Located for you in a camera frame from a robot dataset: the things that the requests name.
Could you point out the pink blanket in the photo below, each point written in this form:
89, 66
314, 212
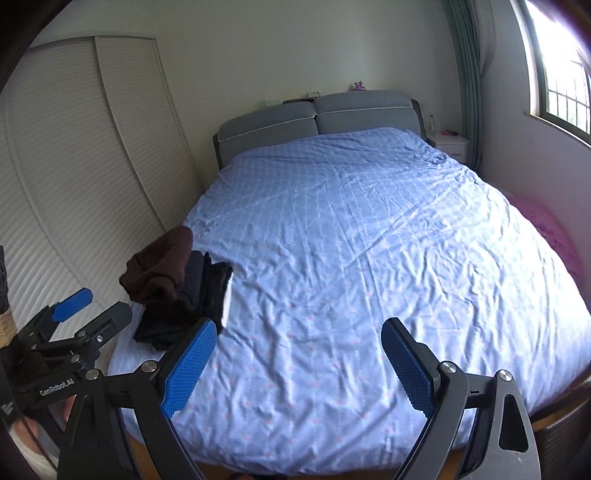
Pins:
549, 226

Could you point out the window with metal grille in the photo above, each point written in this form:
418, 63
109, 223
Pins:
563, 78

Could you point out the white nightstand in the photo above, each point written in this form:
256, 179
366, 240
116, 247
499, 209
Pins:
450, 145

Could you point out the green curtain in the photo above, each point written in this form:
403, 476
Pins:
464, 78

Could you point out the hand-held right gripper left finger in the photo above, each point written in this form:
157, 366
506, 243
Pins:
189, 369

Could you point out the person's left hand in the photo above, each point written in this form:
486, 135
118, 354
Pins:
25, 445

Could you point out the stack of black folded clothes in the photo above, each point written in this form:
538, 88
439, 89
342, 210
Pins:
203, 300

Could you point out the brown pants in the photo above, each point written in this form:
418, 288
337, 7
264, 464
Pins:
159, 267

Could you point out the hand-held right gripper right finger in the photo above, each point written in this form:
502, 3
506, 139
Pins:
408, 364

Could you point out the small purple toy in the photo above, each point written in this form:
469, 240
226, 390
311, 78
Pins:
359, 86

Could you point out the brown wicker basket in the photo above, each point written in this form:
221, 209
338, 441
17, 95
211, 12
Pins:
565, 434

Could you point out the grey padded bed headboard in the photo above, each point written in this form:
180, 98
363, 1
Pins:
268, 124

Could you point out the white louvered wardrobe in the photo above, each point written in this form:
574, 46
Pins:
83, 184

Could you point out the flat books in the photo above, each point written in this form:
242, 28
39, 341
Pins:
302, 98

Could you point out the bed with blue sheet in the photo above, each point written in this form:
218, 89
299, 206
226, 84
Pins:
369, 254

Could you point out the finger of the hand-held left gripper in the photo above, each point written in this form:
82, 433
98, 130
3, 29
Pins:
108, 321
71, 305

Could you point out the clear plastic bottle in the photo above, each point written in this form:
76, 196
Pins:
431, 123

